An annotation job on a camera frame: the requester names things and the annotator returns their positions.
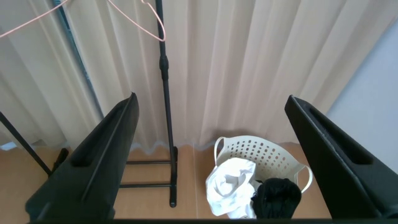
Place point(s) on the white garment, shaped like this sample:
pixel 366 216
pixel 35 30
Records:
pixel 227 186

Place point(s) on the black clothes rack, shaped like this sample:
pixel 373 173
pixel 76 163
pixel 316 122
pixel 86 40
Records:
pixel 166 93

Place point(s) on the white laundry basket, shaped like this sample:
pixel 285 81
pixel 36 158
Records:
pixel 264 152

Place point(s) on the black garment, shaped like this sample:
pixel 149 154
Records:
pixel 276 199

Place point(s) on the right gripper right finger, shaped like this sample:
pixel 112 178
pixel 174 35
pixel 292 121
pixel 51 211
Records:
pixel 335 174

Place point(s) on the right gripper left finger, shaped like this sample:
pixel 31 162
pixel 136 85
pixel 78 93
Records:
pixel 93 174

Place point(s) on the pink clothes hanger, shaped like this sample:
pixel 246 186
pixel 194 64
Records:
pixel 136 24
pixel 34 18

